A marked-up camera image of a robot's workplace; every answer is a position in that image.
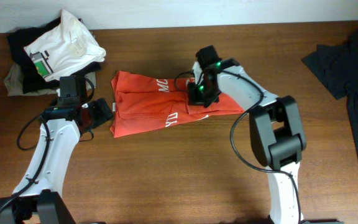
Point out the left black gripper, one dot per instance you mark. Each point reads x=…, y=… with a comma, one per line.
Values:
x=101, y=109

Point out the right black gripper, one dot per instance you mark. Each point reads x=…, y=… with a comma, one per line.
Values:
x=194, y=97

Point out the black folded garment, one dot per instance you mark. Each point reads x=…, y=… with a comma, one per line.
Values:
x=22, y=37

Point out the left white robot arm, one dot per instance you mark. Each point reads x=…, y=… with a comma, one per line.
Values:
x=40, y=190

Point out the beige folded garment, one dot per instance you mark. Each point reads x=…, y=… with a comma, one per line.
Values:
x=25, y=81

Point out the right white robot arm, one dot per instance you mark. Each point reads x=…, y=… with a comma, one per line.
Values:
x=277, y=137

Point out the orange soccer t-shirt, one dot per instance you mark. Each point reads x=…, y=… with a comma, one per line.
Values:
x=145, y=104

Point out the white folded t-shirt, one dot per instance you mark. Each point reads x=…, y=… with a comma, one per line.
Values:
x=64, y=50

